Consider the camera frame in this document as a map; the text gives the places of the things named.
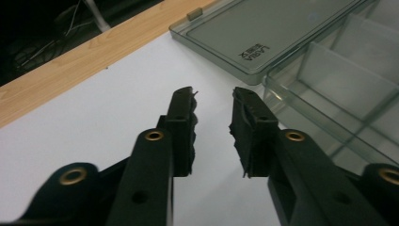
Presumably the grey transparent compartment box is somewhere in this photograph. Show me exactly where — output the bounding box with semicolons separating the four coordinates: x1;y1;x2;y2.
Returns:
168;0;399;177

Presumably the white metal stand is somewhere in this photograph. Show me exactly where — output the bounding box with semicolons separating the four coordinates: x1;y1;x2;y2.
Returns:
83;0;112;32

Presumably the white table cover board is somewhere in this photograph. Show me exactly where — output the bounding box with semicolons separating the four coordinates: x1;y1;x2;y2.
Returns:
0;31;365;226

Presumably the bundle of black floor cables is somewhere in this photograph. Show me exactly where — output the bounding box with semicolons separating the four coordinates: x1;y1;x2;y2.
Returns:
8;0;104;73

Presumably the wooden table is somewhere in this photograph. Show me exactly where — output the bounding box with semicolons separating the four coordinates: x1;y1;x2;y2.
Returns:
0;0;217;130

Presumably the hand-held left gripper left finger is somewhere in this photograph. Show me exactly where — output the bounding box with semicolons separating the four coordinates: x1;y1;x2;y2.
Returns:
104;86;200;226

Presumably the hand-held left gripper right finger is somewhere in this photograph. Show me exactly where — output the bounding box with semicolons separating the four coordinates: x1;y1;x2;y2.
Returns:
229;87;390;226

